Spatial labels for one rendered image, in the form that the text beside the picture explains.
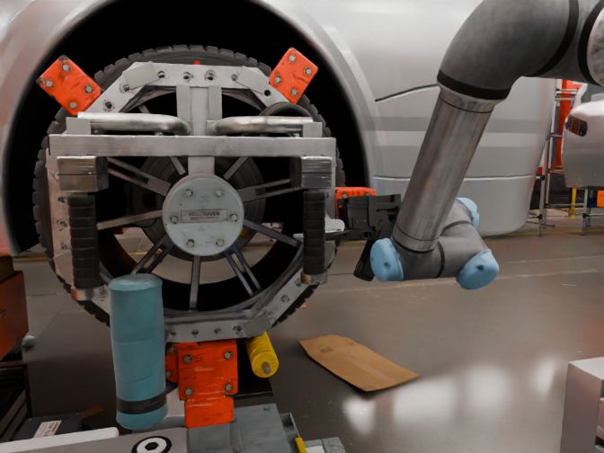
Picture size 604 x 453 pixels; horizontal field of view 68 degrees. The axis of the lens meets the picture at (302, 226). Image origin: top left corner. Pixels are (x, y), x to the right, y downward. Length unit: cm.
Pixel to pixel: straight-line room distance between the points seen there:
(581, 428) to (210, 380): 70
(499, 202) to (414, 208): 62
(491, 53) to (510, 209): 78
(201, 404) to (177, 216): 43
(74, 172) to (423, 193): 50
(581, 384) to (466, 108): 35
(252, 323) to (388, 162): 51
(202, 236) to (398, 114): 61
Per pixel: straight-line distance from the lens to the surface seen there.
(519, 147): 134
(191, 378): 99
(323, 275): 72
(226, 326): 96
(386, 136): 114
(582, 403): 46
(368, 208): 83
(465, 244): 84
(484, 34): 62
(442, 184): 69
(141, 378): 86
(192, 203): 75
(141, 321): 82
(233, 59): 100
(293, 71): 93
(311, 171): 70
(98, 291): 71
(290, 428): 143
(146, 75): 91
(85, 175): 69
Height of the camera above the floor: 94
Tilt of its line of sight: 8 degrees down
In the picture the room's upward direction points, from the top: straight up
